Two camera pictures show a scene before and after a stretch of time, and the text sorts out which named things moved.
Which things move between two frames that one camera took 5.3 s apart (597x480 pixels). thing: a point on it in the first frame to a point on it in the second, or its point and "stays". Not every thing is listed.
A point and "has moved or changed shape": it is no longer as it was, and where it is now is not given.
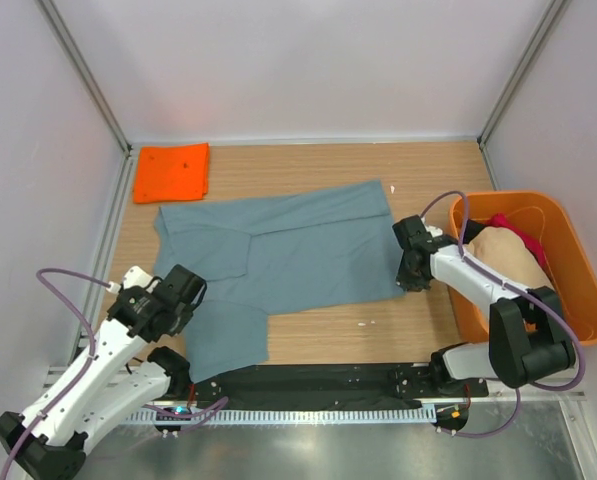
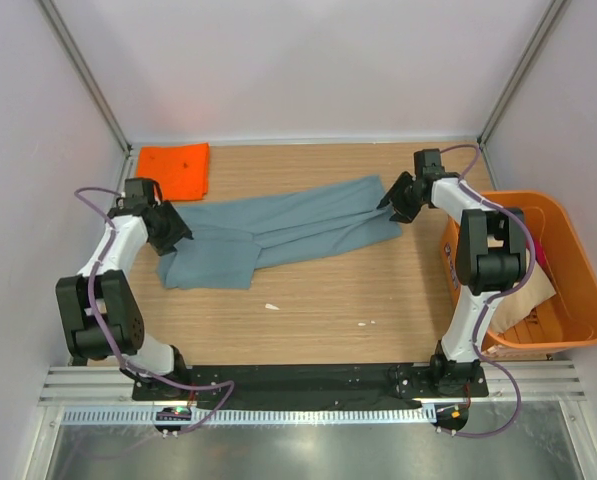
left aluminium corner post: x=124 y=182 stays
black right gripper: x=409 y=283 to x=405 y=214
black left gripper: x=187 y=314 to x=178 y=230
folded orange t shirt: x=172 y=173 stays
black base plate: x=329 y=383 stays
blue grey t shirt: x=273 y=255 has moved or changed shape
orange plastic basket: x=576 y=293 stays
